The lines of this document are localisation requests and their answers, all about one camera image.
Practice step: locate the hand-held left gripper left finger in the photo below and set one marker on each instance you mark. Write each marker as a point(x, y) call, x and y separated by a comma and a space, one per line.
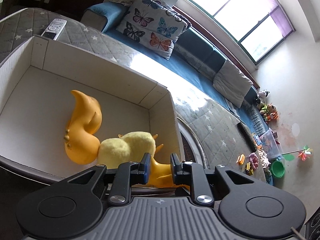
point(145, 168)

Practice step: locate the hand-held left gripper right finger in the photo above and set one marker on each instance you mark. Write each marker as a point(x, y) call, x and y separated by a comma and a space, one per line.
point(176, 168)

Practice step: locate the small orange rubber duck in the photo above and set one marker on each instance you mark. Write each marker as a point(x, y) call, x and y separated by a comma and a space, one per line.
point(160, 172)

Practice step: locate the yellow plush chick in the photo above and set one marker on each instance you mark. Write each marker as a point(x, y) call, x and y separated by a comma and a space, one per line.
point(125, 147)

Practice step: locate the large orange rubber duck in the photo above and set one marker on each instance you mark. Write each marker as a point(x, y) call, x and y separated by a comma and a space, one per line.
point(80, 130)

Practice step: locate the grey cardboard box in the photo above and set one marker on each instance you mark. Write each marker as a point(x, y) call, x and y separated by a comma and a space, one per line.
point(37, 110)

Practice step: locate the small yellow toy block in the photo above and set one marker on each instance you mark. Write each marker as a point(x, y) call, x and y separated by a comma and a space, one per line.
point(241, 160)

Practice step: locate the yellow toy car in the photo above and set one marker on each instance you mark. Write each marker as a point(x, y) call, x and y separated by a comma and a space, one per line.
point(249, 169)

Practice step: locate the black remote control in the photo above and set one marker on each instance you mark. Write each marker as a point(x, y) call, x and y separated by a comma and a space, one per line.
point(246, 136)

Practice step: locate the clear plastic storage box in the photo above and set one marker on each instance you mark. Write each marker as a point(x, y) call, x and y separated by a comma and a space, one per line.
point(271, 142)

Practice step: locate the green bucket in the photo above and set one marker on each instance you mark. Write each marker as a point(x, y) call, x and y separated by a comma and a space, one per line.
point(278, 168)

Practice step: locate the grey sofa cushion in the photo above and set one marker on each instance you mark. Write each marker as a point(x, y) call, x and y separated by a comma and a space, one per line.
point(232, 82)

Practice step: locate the orange plush toy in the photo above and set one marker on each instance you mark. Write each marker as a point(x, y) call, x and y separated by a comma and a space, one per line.
point(272, 113)

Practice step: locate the black white plush toy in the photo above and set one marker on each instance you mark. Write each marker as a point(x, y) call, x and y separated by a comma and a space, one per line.
point(262, 97)

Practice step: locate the blue sofa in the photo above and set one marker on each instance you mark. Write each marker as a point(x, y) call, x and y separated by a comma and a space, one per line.
point(200, 52)

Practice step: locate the colourful pinwheel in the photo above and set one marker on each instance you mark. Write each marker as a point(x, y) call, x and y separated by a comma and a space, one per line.
point(305, 153)

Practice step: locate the butterfly print pillow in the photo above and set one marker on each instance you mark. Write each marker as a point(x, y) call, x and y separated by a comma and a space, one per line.
point(150, 27)
point(183, 21)

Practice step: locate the white remote control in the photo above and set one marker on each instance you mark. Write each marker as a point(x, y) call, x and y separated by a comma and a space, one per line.
point(53, 29)

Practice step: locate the window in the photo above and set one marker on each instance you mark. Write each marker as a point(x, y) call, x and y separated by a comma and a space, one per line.
point(237, 10)

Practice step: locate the white cloth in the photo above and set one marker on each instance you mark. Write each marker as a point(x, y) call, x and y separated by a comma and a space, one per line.
point(122, 0)

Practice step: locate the purple curtain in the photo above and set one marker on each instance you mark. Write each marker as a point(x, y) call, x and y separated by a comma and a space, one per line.
point(280, 12)

